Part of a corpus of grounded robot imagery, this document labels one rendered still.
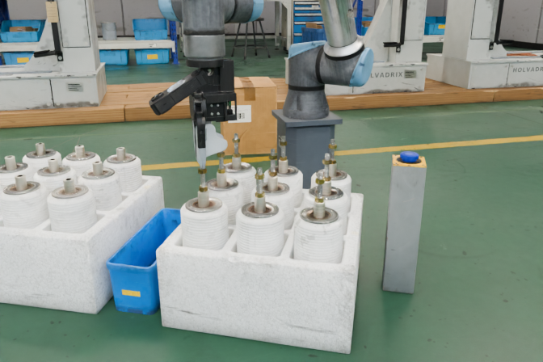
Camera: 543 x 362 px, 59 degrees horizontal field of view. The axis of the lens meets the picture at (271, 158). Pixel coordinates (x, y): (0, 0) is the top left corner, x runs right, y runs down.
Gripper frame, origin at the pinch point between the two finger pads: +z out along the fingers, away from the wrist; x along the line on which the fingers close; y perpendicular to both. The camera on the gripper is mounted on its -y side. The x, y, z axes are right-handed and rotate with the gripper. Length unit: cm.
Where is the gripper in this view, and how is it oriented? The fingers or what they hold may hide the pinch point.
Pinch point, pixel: (199, 161)
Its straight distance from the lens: 96.2
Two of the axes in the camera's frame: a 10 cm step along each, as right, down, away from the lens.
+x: -2.7, -3.0, 9.2
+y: 9.6, -0.9, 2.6
